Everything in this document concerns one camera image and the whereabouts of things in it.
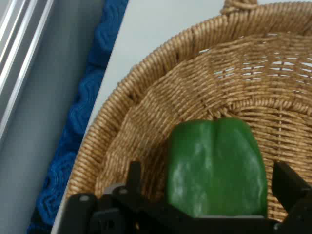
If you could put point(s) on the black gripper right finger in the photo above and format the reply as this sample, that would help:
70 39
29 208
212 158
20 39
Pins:
290 187

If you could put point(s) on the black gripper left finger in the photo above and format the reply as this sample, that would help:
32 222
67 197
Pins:
132 195

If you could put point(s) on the green bell pepper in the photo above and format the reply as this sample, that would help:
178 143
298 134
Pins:
217 170

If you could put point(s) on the blue wavy foam strip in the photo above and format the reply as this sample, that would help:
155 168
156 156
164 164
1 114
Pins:
80 114

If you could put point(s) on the round woven wicker basket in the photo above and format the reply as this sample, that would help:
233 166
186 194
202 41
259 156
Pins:
190 80

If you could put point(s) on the white metal window frame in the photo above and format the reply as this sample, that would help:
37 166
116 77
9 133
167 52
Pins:
17 61

